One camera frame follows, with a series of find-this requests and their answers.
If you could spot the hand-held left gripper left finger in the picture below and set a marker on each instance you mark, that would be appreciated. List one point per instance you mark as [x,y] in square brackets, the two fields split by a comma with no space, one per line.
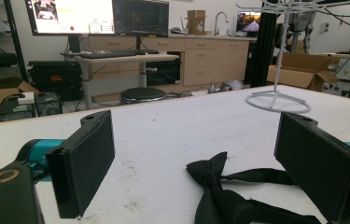
[84,168]

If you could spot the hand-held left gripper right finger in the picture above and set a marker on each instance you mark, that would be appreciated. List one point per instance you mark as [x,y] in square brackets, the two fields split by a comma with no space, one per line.
[319,174]

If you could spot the black bow tie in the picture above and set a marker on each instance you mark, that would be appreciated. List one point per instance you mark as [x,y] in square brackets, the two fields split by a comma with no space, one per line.
[222,196]

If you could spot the black electronic device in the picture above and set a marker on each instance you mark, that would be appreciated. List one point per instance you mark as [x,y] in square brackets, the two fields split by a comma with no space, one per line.
[26,107]

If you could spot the black hard case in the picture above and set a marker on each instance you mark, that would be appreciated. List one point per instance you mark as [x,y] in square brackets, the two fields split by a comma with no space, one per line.
[56,79]

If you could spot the round black stool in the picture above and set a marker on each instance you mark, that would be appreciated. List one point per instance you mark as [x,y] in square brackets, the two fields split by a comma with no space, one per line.
[143,94]

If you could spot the open cardboard box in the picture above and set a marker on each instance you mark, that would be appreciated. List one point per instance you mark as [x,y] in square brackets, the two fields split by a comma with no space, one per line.
[303,71]

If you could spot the light wooden standing desk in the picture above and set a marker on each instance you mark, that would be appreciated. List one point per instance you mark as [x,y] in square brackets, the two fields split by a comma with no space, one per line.
[126,70]

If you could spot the black keyboard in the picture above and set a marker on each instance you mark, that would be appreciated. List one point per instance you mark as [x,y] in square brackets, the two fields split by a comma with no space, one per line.
[109,54]

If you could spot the black aluminium column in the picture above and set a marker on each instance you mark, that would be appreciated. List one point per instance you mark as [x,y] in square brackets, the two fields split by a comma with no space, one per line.
[261,49]

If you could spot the bright computer monitor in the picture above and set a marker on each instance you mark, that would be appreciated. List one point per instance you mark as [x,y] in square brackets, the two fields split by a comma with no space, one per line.
[71,16]

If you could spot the wooden cabinet counter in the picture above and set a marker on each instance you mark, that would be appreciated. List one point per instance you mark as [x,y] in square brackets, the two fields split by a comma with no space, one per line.
[194,59]

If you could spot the dark computer monitor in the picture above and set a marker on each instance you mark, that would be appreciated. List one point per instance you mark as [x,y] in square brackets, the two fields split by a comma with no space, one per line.
[141,17]

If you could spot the small monitor with road picture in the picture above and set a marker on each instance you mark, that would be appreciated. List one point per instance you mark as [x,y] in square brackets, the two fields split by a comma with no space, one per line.
[248,21]

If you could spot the chrome sink faucet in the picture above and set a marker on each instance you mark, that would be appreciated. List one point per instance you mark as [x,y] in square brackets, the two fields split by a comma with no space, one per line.
[221,21]

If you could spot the brown cardboard box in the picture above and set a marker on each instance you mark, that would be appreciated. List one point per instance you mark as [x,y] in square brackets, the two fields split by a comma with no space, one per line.
[196,21]

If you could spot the black metal shelf frame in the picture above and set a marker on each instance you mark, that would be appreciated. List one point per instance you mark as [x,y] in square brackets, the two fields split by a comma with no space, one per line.
[15,40]

